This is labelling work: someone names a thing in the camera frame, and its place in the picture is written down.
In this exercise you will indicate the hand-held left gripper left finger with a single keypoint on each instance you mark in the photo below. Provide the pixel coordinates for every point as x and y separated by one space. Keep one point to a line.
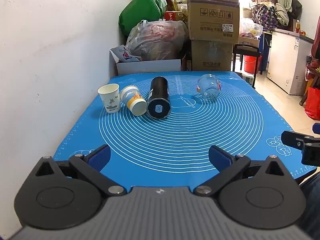
99 157

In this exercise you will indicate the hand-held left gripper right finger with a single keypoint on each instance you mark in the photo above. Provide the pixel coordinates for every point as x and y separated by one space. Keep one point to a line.
219 158

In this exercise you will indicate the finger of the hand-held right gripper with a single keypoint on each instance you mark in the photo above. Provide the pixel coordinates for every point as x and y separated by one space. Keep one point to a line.
310 150
317 127

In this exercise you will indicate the white paper cup cartoon print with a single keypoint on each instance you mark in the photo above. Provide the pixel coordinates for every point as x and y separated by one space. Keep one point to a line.
109 97

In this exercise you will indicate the blue yellow paper cup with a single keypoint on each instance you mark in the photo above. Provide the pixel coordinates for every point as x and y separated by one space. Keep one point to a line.
133 101

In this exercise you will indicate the clear glass cup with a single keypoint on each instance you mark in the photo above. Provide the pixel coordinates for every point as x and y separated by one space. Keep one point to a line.
209 87

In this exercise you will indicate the black thermos cup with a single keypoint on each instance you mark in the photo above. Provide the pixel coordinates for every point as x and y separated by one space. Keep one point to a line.
158 97

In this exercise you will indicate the blue silicone baking mat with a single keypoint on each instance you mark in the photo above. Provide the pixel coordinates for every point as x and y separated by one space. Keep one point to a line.
175 140

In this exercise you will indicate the person's leg in jeans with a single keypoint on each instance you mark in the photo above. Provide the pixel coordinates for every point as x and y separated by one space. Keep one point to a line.
312 200

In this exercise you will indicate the white chest freezer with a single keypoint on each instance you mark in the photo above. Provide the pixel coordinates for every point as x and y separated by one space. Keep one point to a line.
287 60

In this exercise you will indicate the red plastic bucket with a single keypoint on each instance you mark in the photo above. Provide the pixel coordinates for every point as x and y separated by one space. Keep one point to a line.
250 63

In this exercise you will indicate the yellow oil bottle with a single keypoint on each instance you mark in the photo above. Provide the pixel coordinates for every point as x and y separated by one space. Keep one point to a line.
297 27

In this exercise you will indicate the white open cardboard box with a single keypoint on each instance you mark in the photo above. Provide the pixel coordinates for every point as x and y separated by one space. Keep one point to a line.
150 66

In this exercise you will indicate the brown cardboard box blue print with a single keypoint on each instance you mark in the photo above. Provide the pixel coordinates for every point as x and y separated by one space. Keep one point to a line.
211 55

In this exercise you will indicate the white plastic bag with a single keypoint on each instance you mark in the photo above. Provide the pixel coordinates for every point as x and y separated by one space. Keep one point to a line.
251 27

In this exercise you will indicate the purple floral bag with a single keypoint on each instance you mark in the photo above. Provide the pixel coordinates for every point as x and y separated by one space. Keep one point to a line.
263 16

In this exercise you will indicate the clear plastic bag red contents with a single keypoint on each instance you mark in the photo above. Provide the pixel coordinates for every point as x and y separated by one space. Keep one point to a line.
157 40

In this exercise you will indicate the large brown cardboard box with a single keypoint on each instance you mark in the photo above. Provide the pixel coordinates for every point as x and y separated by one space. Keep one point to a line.
212 12

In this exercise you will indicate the red carton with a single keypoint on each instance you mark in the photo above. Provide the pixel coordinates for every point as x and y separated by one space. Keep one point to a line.
173 16

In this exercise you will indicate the green plastic bag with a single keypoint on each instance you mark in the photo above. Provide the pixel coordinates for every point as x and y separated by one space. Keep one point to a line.
140 10

